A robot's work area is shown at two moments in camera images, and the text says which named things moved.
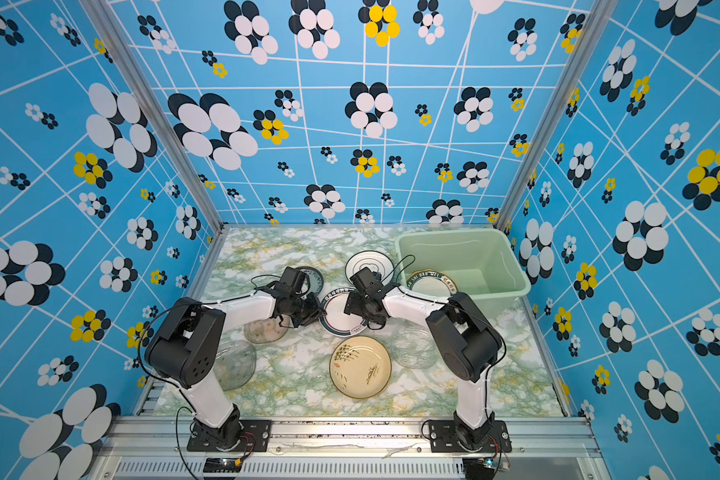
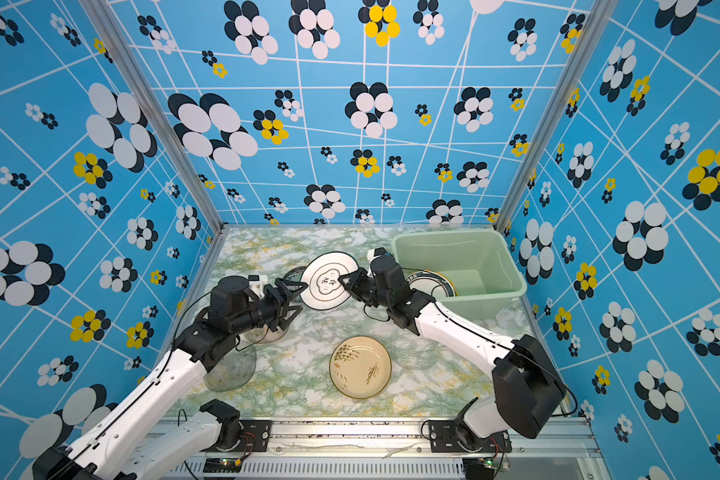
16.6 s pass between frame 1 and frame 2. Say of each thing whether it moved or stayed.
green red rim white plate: moved
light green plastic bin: stayed
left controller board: stayed
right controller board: stayed
